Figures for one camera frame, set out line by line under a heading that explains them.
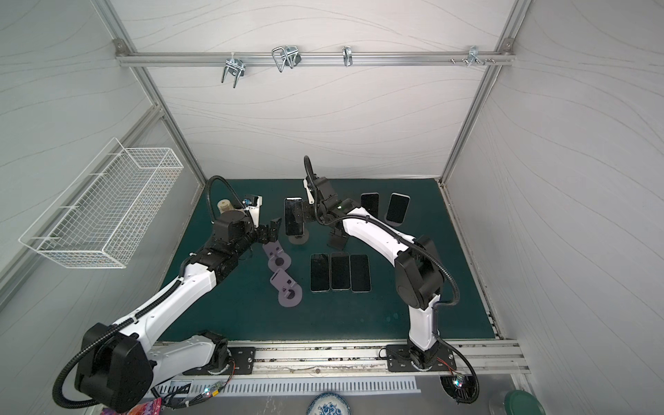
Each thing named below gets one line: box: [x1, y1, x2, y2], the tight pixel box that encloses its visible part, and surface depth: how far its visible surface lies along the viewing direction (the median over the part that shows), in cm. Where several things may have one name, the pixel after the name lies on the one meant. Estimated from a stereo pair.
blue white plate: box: [306, 392, 352, 415], surface depth 66 cm
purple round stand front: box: [269, 268, 303, 307], surface depth 84 cm
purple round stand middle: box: [261, 240, 292, 273], surface depth 95 cm
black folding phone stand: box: [326, 227, 349, 251], surface depth 103 cm
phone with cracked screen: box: [284, 197, 305, 237], surface depth 97 cm
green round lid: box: [503, 389, 547, 415], surface depth 61 cm
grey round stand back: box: [287, 229, 310, 245], surface depth 103 cm
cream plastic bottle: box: [217, 198, 235, 215], surface depth 100 cm
